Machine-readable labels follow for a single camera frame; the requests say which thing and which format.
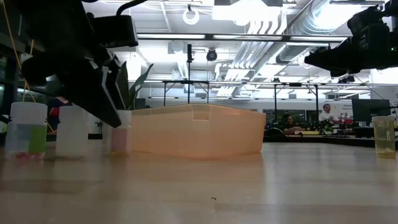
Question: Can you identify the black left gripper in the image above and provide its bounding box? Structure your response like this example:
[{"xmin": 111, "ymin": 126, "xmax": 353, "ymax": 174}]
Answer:
[{"xmin": 21, "ymin": 43, "xmax": 126, "ymax": 129}]

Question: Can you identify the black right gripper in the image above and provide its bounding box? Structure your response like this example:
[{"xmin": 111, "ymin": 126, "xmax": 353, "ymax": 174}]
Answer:
[{"xmin": 303, "ymin": 0, "xmax": 398, "ymax": 78}]

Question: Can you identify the clear pill bottle pink label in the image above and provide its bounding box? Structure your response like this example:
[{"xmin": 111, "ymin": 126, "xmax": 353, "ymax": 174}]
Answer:
[{"xmin": 109, "ymin": 110, "xmax": 133, "ymax": 154}]

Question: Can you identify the white opaque pill bottle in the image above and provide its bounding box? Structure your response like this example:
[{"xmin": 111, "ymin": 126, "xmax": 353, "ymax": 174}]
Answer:
[{"xmin": 55, "ymin": 105, "xmax": 90, "ymax": 159}]

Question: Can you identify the clear pill bottle green label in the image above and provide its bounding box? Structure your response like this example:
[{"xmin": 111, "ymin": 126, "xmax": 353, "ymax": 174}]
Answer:
[{"xmin": 5, "ymin": 101, "xmax": 49, "ymax": 160}]

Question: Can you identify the amber pill bottle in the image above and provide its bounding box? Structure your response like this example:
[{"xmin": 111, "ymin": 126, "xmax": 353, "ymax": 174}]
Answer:
[{"xmin": 371, "ymin": 115, "xmax": 397, "ymax": 159}]

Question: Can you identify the orange translucent plastic basket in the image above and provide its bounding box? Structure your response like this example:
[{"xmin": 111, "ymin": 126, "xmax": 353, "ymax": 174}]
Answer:
[{"xmin": 129, "ymin": 103, "xmax": 267, "ymax": 159}]

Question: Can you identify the green leafy plant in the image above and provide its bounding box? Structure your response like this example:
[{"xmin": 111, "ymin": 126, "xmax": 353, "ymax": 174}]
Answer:
[{"xmin": 119, "ymin": 60, "xmax": 155, "ymax": 111}]

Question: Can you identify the person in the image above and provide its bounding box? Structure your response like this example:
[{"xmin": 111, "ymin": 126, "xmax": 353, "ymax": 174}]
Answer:
[
  {"xmin": 318, "ymin": 103, "xmax": 336, "ymax": 123},
  {"xmin": 46, "ymin": 96, "xmax": 73, "ymax": 131},
  {"xmin": 280, "ymin": 114, "xmax": 306, "ymax": 136}
]

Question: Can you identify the black computer monitor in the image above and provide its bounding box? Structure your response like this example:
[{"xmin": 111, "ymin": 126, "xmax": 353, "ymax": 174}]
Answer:
[{"xmin": 351, "ymin": 98, "xmax": 392, "ymax": 127}]

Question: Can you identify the long ceiling light bar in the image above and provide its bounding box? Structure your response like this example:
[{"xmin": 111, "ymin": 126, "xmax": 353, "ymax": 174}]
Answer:
[{"xmin": 136, "ymin": 33, "xmax": 351, "ymax": 44}]

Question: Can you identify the black metal frame stand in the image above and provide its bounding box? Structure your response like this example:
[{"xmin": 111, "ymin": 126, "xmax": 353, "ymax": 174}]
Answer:
[
  {"xmin": 162, "ymin": 43, "xmax": 210, "ymax": 106},
  {"xmin": 272, "ymin": 82, "xmax": 320, "ymax": 121}
]

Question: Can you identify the silver ceiling air duct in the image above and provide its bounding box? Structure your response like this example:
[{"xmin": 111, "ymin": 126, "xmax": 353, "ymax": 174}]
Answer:
[{"xmin": 275, "ymin": 0, "xmax": 368, "ymax": 65}]

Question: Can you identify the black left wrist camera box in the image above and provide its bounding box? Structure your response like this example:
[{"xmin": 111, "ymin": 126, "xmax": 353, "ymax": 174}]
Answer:
[{"xmin": 92, "ymin": 14, "xmax": 139, "ymax": 48}]

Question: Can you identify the black camera cable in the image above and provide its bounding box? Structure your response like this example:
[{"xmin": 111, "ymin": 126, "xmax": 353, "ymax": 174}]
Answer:
[{"xmin": 116, "ymin": 0, "xmax": 147, "ymax": 16}]

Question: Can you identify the yellow cord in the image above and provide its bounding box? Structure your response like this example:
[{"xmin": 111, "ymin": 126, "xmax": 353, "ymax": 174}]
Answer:
[{"xmin": 1, "ymin": 0, "xmax": 38, "ymax": 103}]

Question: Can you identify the white ring light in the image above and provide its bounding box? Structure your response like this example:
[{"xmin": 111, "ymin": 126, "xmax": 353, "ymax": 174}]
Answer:
[{"xmin": 182, "ymin": 7, "xmax": 201, "ymax": 26}]

